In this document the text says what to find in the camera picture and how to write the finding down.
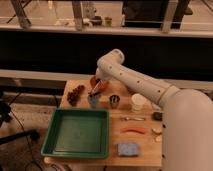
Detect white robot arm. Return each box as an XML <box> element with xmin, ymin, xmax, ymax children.
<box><xmin>96</xmin><ymin>49</ymin><xmax>213</xmax><ymax>171</ymax></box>

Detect small metal cup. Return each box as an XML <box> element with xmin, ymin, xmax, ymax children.
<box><xmin>109</xmin><ymin>95</ymin><xmax>120</xmax><ymax>109</ymax></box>

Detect blue plastic cup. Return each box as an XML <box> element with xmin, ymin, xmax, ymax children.
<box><xmin>87</xmin><ymin>94</ymin><xmax>100</xmax><ymax>108</ymax></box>

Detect white plastic cup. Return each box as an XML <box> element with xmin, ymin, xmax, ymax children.
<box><xmin>131</xmin><ymin>93</ymin><xmax>146</xmax><ymax>111</ymax></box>

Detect orange bowl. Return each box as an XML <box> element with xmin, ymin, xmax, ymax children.
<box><xmin>90</xmin><ymin>76</ymin><xmax>109</xmax><ymax>92</ymax></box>

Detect purple bowl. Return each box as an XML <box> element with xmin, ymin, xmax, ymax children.
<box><xmin>125</xmin><ymin>86</ymin><xmax>135</xmax><ymax>94</ymax></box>

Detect red grapes bunch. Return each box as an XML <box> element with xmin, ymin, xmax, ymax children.
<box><xmin>67</xmin><ymin>85</ymin><xmax>85</xmax><ymax>106</ymax></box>

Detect metal spoon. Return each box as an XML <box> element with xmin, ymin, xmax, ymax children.
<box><xmin>120</xmin><ymin>117</ymin><xmax>146</xmax><ymax>121</ymax></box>

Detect wooden board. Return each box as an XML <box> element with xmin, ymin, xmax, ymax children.
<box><xmin>44</xmin><ymin>81</ymin><xmax>161</xmax><ymax>167</ymax></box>

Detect red chili pepper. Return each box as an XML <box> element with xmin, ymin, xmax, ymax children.
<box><xmin>120</xmin><ymin>127</ymin><xmax>146</xmax><ymax>134</ymax></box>

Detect green plastic tray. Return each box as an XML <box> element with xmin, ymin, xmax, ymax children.
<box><xmin>41</xmin><ymin>108</ymin><xmax>109</xmax><ymax>159</ymax></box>

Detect black rectangular block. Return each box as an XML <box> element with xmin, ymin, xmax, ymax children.
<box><xmin>152</xmin><ymin>112</ymin><xmax>162</xmax><ymax>121</ymax></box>

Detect blue sponge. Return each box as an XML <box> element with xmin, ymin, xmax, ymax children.
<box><xmin>117</xmin><ymin>143</ymin><xmax>139</xmax><ymax>157</ymax></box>

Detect yellow banana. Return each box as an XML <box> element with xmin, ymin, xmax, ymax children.
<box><xmin>152</xmin><ymin>128</ymin><xmax>162</xmax><ymax>142</ymax></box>

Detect black tripod stand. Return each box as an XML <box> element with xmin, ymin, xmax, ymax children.
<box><xmin>0</xmin><ymin>91</ymin><xmax>41</xmax><ymax>145</ymax></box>

